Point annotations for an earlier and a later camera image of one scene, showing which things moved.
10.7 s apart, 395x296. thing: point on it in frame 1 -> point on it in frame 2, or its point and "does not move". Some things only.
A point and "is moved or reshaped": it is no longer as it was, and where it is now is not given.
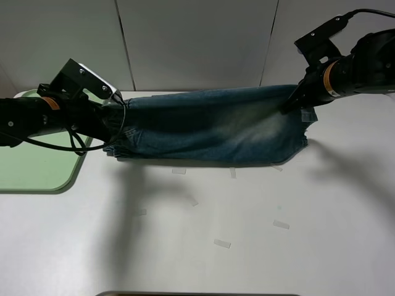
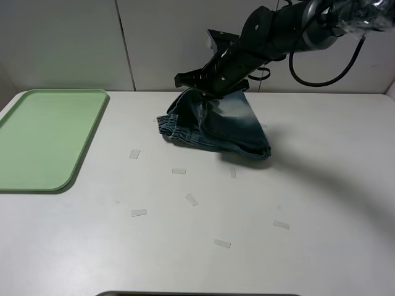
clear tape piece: (222, 243) does not move
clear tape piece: (181, 171) does not move
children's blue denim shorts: (236, 125) is moved or reshaped
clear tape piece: (232, 172) does not move
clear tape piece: (276, 223) does not move
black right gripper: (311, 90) -> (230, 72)
